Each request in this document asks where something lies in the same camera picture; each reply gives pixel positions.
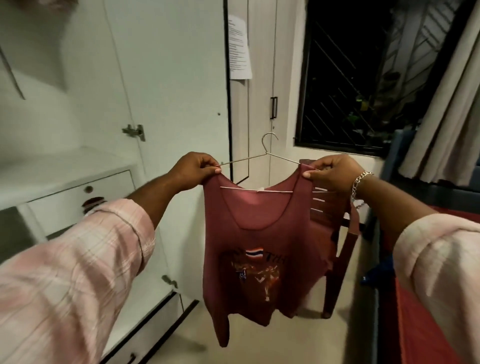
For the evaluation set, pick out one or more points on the person's right hand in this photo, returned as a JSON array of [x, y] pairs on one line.
[[337, 174]]

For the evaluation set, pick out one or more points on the person's left hand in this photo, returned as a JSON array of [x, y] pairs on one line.
[[189, 170]]

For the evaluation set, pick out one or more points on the person's right thumb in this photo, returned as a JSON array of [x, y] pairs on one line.
[[313, 174]]

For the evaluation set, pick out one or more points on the person's left thumb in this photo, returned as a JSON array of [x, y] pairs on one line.
[[212, 172]]

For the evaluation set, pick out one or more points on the maroon printed tank top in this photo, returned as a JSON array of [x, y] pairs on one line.
[[258, 240]]

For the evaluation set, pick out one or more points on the person's right forearm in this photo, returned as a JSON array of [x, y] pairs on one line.
[[390, 208]]

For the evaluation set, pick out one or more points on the person's left forearm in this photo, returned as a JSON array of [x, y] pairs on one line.
[[153, 200]]

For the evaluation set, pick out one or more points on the dark wooden chair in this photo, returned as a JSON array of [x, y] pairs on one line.
[[339, 240]]

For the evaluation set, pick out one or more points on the white open wardrobe door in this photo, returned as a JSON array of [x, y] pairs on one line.
[[168, 82]]

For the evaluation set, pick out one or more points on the dark framed window with grille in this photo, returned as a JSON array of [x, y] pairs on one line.
[[348, 75]]

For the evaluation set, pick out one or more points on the white closed wardrobe door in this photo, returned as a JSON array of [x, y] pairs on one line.
[[262, 75]]

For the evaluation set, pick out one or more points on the blue cloth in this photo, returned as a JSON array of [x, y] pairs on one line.
[[375, 278]]

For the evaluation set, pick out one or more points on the round drawer knob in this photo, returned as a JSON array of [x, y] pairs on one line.
[[88, 189]]

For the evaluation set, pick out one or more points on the white printed paper sheet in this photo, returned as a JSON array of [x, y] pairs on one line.
[[240, 47]]

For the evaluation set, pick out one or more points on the beige curtain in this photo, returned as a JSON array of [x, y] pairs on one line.
[[446, 123]]

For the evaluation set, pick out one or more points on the white wardrobe drawer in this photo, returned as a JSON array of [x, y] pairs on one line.
[[71, 200]]

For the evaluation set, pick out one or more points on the white bottom drawer black trim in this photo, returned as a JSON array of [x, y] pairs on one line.
[[150, 330]]

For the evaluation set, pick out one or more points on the pink plaid shirt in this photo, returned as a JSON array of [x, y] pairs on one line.
[[67, 285]]

